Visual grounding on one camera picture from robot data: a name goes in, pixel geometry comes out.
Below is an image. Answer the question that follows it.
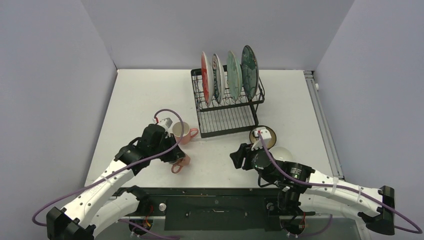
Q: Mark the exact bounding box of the small orange mug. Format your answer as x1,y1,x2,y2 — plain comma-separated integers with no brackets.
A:
171,154,191,174

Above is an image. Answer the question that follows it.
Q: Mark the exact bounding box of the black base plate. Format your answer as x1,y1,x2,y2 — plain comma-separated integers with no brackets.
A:
82,187,332,232

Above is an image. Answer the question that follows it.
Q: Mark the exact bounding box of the light green flower plate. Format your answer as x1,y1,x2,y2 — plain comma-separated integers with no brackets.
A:
226,50,242,102

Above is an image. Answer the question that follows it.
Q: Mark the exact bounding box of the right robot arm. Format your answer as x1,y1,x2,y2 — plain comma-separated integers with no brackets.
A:
229,143,395,236

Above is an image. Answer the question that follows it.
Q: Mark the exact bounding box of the brown black bowl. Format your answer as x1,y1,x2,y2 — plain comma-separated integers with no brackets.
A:
249,125,277,149

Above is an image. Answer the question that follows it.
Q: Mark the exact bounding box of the white plate blue rim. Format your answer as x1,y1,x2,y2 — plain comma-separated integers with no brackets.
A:
211,53,226,104

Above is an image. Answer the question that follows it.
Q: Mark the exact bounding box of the large pink mug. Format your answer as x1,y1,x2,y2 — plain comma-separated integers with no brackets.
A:
172,122,199,145

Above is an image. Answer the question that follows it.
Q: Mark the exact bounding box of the red teal plate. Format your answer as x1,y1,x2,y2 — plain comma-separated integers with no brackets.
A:
201,51,214,107

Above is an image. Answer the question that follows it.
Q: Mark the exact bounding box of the dark blue plate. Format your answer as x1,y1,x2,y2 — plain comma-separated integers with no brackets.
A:
241,45,259,101

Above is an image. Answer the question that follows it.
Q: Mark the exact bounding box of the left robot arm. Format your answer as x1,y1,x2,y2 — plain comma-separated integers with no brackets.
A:
46,118,186,240

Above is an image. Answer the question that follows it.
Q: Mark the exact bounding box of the aluminium rail right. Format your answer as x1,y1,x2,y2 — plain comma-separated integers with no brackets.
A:
303,70,345,180

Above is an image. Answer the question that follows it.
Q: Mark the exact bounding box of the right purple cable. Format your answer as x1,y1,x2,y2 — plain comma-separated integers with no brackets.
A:
258,130,423,238

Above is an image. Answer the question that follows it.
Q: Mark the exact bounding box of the black wire dish rack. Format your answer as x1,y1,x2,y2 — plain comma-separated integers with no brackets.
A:
190,68,265,138

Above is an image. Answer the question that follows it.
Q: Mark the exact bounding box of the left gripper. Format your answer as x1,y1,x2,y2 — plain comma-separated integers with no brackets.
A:
150,133,185,163

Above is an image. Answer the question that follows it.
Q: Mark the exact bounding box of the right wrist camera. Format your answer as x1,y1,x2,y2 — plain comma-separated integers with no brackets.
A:
249,126,272,150

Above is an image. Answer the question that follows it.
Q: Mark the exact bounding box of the white bowl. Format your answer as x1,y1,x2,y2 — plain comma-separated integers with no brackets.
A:
269,146,295,162

